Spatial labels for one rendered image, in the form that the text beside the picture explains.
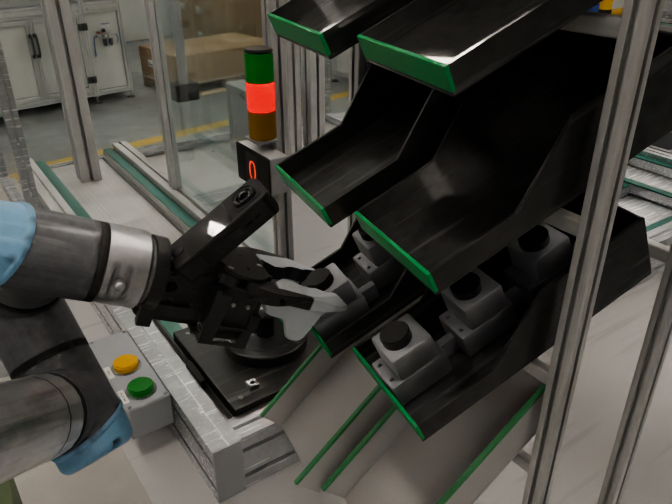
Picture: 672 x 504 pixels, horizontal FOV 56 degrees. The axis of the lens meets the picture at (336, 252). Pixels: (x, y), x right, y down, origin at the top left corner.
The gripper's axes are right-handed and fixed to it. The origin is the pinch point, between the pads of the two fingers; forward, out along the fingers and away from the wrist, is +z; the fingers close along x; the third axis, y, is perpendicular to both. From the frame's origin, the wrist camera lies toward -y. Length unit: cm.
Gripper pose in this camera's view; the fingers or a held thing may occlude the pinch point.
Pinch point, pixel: (329, 287)
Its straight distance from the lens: 70.0
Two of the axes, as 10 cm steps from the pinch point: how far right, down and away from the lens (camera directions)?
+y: -3.9, 8.7, 3.0
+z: 8.3, 2.0, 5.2
